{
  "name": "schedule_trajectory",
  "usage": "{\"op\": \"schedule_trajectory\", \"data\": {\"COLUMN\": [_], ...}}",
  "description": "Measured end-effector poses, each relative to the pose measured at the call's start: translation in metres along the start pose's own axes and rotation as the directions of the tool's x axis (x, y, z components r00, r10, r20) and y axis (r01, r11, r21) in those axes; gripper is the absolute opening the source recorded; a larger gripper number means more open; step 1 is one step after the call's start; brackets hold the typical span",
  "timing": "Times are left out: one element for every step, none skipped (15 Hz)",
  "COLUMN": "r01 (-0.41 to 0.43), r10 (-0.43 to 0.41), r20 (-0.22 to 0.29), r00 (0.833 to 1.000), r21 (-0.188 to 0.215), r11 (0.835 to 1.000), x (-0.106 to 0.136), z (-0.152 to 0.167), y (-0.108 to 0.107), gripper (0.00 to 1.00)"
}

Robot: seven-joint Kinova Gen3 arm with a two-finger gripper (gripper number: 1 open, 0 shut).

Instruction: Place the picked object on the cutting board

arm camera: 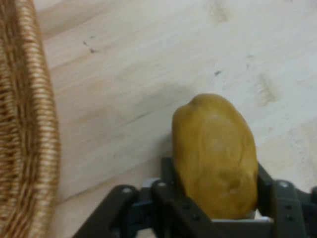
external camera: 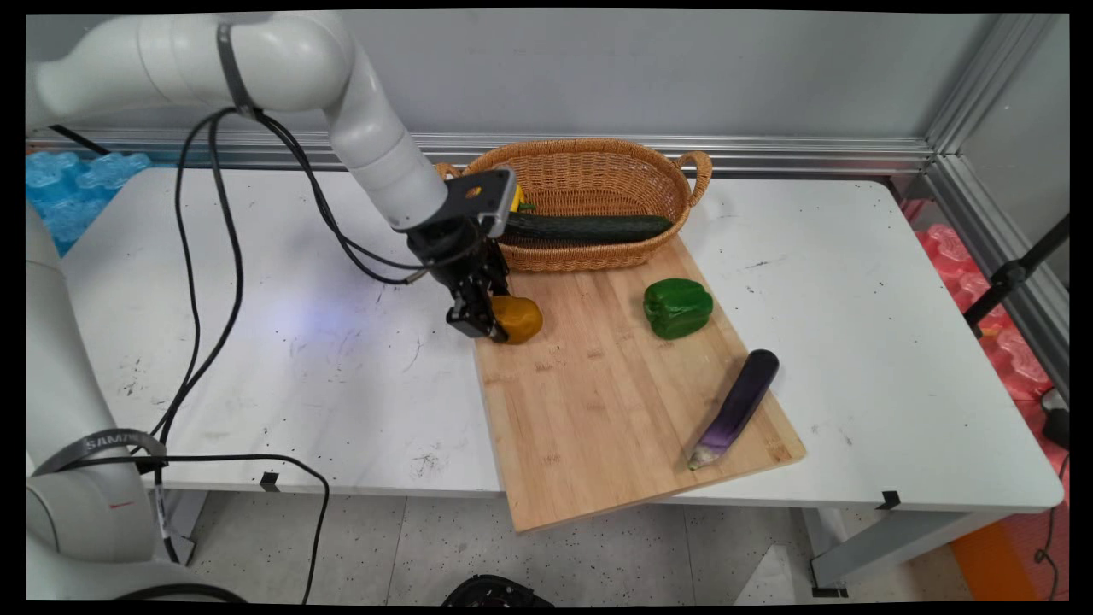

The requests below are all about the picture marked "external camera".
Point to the grey table leg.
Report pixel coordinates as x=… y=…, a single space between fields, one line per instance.
x=888 y=547

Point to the woven wicker basket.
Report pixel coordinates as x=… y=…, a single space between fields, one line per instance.
x=615 y=184

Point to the green bell pepper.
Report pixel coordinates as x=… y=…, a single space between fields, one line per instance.
x=678 y=307

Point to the bamboo cutting board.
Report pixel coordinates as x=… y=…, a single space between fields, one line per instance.
x=615 y=401

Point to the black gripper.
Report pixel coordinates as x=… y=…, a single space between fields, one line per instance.
x=452 y=248

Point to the angled aluminium frame rail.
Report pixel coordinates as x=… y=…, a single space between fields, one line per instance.
x=982 y=196

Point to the yellow bell pepper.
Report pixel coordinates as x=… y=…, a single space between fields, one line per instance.
x=519 y=202

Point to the small black device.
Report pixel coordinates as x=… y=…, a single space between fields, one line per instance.
x=1057 y=425

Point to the red bubble foam sheet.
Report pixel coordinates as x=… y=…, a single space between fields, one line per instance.
x=999 y=350

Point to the horizontal aluminium frame rail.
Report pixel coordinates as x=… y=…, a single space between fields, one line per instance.
x=768 y=154

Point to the dark green cucumber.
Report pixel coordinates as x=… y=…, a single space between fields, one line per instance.
x=589 y=227

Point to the blue bubble foam sheet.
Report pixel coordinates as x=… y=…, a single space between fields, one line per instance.
x=68 y=196

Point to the brown yellow potato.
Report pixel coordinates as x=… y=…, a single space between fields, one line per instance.
x=517 y=319

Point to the black tape mark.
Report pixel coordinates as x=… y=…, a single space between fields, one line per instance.
x=270 y=482
x=890 y=500

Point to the round black floor object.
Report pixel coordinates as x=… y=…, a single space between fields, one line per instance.
x=495 y=591

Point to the purple eggplant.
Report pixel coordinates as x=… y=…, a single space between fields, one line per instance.
x=739 y=406

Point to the black tripod stand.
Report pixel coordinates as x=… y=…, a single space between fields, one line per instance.
x=1012 y=275

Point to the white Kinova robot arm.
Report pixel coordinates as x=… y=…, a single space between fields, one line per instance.
x=376 y=145

